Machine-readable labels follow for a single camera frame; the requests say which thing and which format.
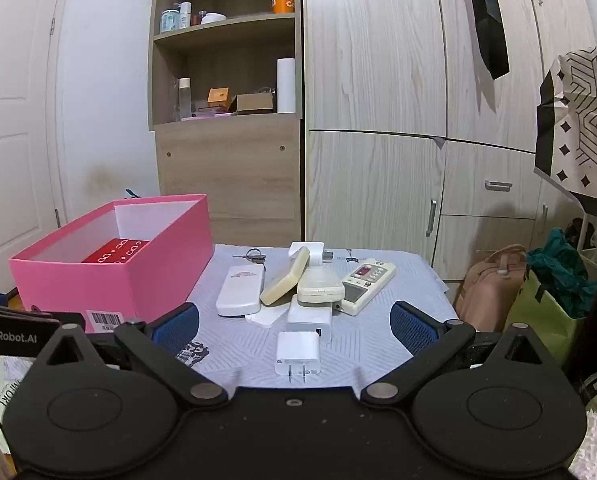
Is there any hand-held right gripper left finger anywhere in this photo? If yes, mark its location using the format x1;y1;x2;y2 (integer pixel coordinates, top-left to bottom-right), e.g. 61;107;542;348
36;302;229;408

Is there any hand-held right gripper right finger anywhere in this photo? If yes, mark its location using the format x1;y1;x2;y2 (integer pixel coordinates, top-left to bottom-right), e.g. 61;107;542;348
361;301;561;408

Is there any pink cardboard box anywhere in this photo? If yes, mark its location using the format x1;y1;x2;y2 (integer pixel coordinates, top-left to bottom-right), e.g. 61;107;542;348
8;194;215;333

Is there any white power adapter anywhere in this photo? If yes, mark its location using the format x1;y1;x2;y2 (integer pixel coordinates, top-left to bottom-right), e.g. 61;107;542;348
287;302;334;345

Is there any white travel adapter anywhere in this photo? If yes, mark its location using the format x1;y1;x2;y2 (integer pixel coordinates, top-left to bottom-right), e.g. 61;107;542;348
289;241;334;268

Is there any remote control with red display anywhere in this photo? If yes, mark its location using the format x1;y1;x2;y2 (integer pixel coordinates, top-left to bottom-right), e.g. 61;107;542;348
335;257;397;316

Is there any long white remote control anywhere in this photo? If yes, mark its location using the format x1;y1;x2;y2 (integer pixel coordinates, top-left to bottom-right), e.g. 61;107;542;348
216;264;266;317

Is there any pink backpack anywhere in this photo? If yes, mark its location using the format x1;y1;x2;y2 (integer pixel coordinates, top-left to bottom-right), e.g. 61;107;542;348
455;244;529;332

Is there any flat white card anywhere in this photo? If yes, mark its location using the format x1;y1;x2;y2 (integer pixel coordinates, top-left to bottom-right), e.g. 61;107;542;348
244;305;292;330

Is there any red patterned box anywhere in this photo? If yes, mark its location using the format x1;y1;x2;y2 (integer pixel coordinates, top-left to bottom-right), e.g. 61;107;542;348
81;237;152;264

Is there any cream remote control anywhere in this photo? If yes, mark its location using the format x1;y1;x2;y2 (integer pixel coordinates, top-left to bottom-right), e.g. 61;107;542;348
297;266;345;305

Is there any metal key bunch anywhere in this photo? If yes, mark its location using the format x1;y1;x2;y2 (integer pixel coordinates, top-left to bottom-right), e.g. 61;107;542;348
232;247;269;263

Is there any yellowed remote control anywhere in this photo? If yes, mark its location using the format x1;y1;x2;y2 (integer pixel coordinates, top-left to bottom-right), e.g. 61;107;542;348
260;246;311;307

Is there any white charger with prongs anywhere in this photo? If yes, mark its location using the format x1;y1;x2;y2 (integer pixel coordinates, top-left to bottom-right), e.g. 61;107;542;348
274;331;322;383

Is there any green bag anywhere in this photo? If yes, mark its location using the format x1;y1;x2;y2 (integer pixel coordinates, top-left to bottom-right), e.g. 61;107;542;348
503;267;586;366

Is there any teal cloth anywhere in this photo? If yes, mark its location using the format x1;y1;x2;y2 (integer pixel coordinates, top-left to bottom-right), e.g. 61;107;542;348
527;227;597;318

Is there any wooden shelf unit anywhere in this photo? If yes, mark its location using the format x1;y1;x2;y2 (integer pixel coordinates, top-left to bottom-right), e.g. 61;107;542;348
147;0;304;248

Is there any pink tray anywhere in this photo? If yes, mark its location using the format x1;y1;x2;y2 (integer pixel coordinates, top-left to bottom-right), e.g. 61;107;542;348
181;111;236;122

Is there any wooden wardrobe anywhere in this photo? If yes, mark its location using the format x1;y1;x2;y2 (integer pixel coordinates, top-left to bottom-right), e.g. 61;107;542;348
298;0;597;281

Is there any white door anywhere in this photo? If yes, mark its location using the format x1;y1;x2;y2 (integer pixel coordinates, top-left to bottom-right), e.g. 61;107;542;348
0;0;72;296

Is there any clear bottle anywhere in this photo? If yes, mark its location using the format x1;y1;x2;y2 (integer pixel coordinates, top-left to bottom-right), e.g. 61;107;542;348
178;77;192;121

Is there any brown cardboard box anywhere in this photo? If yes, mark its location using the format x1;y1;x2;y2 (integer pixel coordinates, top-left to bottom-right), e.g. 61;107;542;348
228;92;275;113

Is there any white paper roll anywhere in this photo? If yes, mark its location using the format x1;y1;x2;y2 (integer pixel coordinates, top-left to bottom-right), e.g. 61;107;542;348
277;57;298;114

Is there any black white patterned paper bag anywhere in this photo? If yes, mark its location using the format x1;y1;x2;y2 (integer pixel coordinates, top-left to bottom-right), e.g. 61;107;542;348
534;42;597;221

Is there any black hanging bag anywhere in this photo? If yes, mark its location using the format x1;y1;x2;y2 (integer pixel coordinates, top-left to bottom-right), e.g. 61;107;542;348
464;0;510;80

